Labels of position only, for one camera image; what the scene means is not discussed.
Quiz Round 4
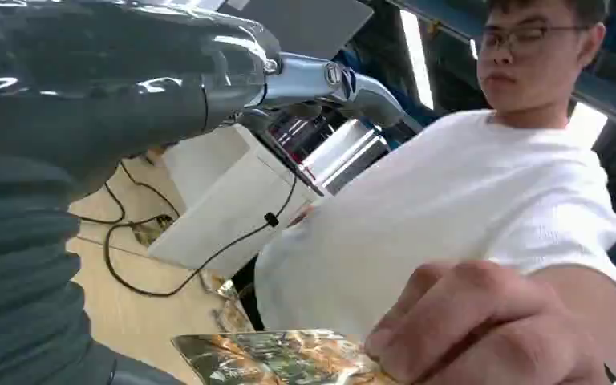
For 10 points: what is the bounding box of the black laptop charger cable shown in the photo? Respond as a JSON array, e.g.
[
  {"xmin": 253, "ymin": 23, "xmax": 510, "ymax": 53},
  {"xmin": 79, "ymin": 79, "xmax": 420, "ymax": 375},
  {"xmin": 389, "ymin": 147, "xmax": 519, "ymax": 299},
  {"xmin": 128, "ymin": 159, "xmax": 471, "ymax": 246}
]
[{"xmin": 73, "ymin": 158, "xmax": 299, "ymax": 298}]

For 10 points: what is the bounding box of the person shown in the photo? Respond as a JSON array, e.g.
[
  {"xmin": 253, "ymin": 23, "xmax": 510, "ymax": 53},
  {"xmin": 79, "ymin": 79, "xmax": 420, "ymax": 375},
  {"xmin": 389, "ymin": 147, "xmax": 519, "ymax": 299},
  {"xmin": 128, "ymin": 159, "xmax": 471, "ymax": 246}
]
[{"xmin": 254, "ymin": 0, "xmax": 616, "ymax": 385}]

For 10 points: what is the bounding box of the white desk riser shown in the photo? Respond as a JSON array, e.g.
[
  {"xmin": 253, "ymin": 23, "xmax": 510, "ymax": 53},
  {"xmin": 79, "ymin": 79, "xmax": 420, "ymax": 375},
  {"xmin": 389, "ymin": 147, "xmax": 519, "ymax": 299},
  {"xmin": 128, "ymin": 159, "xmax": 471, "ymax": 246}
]
[{"xmin": 147, "ymin": 124, "xmax": 331, "ymax": 278}]

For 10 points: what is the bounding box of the ceiling light strip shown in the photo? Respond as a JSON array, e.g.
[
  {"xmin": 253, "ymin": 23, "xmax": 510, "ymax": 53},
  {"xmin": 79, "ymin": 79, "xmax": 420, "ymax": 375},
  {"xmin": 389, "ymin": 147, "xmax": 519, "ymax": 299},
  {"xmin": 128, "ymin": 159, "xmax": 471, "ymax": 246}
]
[{"xmin": 399, "ymin": 9, "xmax": 436, "ymax": 111}]

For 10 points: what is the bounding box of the person's left hand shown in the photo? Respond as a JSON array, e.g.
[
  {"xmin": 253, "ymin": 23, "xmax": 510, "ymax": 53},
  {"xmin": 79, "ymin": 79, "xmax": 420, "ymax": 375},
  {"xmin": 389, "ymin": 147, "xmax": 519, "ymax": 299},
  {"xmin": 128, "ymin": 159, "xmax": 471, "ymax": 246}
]
[{"xmin": 363, "ymin": 260, "xmax": 610, "ymax": 385}]

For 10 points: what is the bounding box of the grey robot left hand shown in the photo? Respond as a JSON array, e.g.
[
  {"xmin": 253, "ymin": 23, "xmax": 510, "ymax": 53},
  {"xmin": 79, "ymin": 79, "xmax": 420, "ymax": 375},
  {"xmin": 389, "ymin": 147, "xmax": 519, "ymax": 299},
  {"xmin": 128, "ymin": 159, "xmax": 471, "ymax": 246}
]
[{"xmin": 0, "ymin": 0, "xmax": 424, "ymax": 209}]

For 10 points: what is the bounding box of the glossy gold patterned card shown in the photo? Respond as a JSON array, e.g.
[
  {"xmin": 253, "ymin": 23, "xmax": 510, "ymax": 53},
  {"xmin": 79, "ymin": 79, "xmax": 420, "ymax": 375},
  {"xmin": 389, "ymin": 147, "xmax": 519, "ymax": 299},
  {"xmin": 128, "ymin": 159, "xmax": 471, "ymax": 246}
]
[{"xmin": 171, "ymin": 329, "xmax": 399, "ymax": 385}]

